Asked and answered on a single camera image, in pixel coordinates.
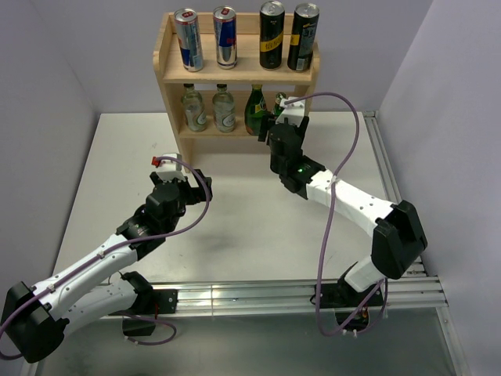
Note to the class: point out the green glass bottle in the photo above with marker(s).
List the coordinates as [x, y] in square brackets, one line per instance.
[278, 108]
[254, 110]

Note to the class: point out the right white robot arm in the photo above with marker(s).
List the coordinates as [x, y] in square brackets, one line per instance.
[397, 234]

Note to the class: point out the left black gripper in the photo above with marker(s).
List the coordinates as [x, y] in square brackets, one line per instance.
[196, 193]

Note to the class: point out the wooden two-tier shelf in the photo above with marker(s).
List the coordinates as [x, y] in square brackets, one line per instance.
[171, 75]

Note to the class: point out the aluminium side rail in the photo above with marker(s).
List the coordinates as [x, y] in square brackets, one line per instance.
[395, 188]

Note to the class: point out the aluminium front rail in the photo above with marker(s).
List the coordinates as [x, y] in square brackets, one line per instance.
[266, 298]

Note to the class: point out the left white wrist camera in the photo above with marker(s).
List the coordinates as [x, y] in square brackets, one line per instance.
[166, 171]

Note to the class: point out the silver blue white can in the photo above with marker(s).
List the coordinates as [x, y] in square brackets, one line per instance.
[188, 31]

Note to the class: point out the red blue silver can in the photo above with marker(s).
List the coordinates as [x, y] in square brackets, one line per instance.
[224, 20]

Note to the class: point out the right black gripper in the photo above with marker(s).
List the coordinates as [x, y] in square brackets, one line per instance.
[267, 118]

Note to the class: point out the clear glass bottle front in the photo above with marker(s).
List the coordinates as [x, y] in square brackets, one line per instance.
[194, 109]

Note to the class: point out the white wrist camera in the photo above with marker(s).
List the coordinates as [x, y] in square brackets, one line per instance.
[293, 111]
[166, 171]

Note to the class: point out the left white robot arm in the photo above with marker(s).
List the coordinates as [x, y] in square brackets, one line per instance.
[39, 317]

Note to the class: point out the clear glass bottle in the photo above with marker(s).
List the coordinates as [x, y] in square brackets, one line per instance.
[194, 109]
[223, 109]

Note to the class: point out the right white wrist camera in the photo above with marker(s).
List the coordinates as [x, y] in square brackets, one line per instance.
[293, 111]

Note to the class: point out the black can yellow band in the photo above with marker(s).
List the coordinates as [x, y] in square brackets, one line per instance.
[272, 18]

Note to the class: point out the green glass bottle front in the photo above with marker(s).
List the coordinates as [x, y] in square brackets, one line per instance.
[254, 110]

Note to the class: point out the black can yellow label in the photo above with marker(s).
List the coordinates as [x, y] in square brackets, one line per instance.
[304, 27]

